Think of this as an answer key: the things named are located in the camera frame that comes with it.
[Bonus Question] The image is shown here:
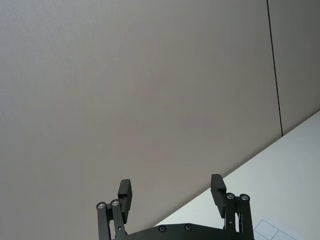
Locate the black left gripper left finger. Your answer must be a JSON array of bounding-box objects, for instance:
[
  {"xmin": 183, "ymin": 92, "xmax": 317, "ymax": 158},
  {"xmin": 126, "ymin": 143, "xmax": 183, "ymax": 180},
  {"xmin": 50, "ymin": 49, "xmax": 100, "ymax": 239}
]
[{"xmin": 95, "ymin": 178, "xmax": 134, "ymax": 240}]

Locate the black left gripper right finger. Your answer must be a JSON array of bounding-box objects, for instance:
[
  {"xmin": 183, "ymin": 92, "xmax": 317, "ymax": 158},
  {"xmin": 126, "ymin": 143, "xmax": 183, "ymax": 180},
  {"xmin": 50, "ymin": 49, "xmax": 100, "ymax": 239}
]
[{"xmin": 210, "ymin": 173, "xmax": 255, "ymax": 240}]

